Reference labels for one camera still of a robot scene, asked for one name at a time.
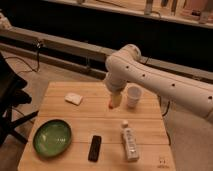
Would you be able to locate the white sponge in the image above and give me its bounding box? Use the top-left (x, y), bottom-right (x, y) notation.
top-left (65, 93), bottom-right (83, 105)

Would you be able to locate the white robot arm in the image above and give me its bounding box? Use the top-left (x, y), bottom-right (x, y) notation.
top-left (104, 44), bottom-right (213, 124)

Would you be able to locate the white ceramic cup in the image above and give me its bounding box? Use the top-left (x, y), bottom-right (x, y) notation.
top-left (127, 86), bottom-right (142, 108)

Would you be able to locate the wooden table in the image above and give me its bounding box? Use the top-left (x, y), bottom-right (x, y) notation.
top-left (18, 82), bottom-right (176, 171)

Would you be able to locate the white glue bottle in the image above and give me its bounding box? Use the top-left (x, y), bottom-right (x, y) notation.
top-left (121, 120), bottom-right (139, 162)

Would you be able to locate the black remote control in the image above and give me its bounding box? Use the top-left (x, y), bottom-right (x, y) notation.
top-left (88, 135), bottom-right (102, 162)

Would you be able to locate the green bowl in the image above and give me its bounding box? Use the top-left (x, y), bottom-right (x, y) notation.
top-left (33, 119), bottom-right (72, 158)

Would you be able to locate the black office chair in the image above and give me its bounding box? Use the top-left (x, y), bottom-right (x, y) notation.
top-left (0, 52), bottom-right (38, 146)

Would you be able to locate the black cable on floor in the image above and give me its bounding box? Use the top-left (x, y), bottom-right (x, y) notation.
top-left (3, 40), bottom-right (44, 75)

